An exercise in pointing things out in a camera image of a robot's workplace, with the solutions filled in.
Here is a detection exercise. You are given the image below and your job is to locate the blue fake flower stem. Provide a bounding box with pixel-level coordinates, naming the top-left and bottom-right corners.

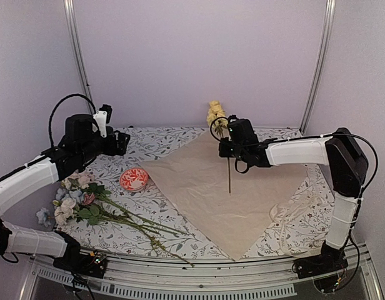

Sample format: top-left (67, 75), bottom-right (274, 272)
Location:
top-left (36, 188), bottom-right (85, 228)

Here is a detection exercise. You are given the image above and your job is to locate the red white patterned dish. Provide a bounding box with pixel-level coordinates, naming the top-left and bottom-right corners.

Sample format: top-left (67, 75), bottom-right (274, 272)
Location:
top-left (119, 167), bottom-right (149, 192)

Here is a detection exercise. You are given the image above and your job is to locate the white lace ribbon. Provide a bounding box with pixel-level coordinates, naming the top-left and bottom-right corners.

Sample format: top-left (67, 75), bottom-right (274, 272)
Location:
top-left (269, 165), bottom-right (334, 258)

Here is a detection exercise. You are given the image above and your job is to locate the right aluminium frame post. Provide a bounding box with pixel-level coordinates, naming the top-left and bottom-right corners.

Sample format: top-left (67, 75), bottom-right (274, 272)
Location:
top-left (299, 0), bottom-right (336, 134)

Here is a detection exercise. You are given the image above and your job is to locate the left aluminium frame post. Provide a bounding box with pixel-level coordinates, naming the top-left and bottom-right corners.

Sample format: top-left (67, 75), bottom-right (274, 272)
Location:
top-left (62, 0), bottom-right (94, 104)

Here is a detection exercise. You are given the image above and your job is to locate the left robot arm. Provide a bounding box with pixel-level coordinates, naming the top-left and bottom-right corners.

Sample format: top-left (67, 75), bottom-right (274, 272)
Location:
top-left (0, 111), bottom-right (130, 271)

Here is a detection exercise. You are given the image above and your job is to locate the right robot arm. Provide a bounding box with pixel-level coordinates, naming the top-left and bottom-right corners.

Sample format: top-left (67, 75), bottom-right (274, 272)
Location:
top-left (217, 116), bottom-right (369, 273)

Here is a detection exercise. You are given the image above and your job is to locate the pale pink white flower stem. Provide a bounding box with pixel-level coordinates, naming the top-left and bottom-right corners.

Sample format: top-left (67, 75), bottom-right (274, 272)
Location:
top-left (52, 171), bottom-right (183, 237)

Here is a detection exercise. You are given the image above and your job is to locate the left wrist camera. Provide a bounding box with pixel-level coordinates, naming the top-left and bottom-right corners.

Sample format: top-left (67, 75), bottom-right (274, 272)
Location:
top-left (92, 104), bottom-right (113, 138)

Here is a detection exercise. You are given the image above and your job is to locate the beige wrapping paper sheet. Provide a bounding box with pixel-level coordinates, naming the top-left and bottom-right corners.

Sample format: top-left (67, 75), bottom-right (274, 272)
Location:
top-left (141, 132), bottom-right (307, 261)

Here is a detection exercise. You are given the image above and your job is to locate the aluminium frame post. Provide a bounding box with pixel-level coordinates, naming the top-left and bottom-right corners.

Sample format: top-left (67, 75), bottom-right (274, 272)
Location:
top-left (299, 0), bottom-right (336, 134)
top-left (62, 0), bottom-right (94, 104)

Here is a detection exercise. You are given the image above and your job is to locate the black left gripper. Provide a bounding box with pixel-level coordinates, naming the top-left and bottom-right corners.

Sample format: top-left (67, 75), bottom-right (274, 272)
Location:
top-left (77, 131), bottom-right (130, 164)

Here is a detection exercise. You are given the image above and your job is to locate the right arm base board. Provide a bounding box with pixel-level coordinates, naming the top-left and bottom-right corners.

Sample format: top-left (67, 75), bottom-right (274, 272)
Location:
top-left (291, 255), bottom-right (348, 294)

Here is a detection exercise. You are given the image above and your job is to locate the yellow fake flower stem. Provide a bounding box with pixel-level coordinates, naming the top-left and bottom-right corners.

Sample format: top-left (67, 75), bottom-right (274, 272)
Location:
top-left (206, 99), bottom-right (234, 196)

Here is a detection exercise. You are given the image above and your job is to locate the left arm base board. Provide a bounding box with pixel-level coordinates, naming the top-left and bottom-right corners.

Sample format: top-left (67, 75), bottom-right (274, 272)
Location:
top-left (53, 251), bottom-right (108, 279)

